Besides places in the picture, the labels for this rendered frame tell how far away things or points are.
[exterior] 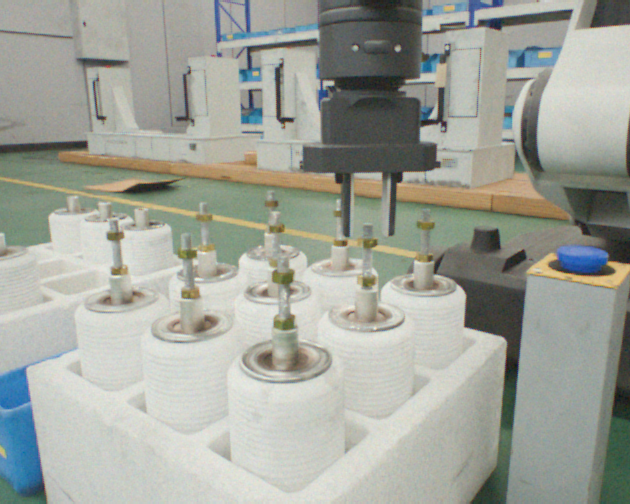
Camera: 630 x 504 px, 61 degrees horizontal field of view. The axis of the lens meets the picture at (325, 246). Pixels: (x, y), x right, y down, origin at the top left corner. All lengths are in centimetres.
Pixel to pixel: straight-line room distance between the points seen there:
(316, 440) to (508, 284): 53
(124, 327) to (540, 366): 40
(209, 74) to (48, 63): 365
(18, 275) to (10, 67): 632
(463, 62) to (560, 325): 226
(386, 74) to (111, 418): 39
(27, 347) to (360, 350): 51
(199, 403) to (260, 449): 9
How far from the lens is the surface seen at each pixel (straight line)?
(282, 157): 328
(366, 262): 51
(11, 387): 83
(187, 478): 47
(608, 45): 80
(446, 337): 61
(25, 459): 76
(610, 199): 103
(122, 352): 59
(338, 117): 46
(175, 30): 826
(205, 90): 389
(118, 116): 503
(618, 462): 84
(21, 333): 85
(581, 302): 49
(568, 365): 51
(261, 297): 58
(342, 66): 46
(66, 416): 62
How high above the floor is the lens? 45
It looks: 14 degrees down
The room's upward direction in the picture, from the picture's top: straight up
